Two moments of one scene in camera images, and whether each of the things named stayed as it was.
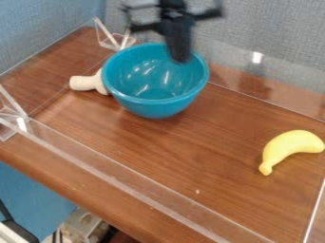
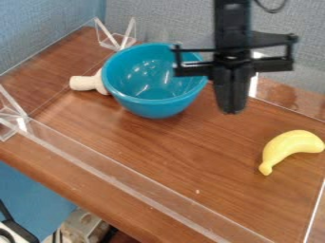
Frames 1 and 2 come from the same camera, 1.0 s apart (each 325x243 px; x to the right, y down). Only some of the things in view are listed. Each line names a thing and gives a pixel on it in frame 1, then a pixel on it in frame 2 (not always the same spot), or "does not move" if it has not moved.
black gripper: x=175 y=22 to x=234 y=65
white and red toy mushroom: x=86 y=83 does not move
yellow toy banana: x=284 y=143 does not move
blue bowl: x=148 y=84 does not move
